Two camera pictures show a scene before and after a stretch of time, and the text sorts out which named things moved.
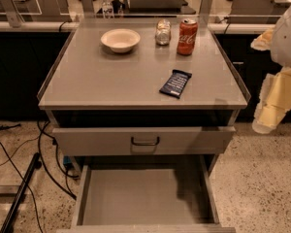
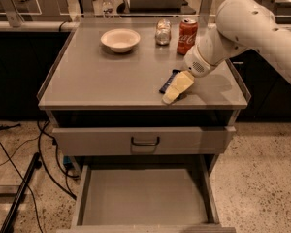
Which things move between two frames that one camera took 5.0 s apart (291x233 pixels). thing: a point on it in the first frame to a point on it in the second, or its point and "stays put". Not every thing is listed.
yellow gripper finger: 280,92 to 195,65
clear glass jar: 163,32 stays put
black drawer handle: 145,144 stays put
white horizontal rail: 241,27 stays put
